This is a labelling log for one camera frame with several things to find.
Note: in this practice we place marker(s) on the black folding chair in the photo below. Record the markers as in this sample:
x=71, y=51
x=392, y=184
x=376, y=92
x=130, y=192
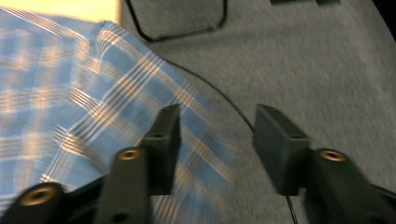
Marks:
x=186, y=33

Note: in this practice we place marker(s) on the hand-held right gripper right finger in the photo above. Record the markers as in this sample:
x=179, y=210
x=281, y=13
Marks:
x=280, y=149

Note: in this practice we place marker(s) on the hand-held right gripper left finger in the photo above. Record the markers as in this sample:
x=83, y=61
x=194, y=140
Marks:
x=162, y=149

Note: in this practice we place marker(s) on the blue plaid cloth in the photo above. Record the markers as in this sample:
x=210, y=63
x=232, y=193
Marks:
x=93, y=93

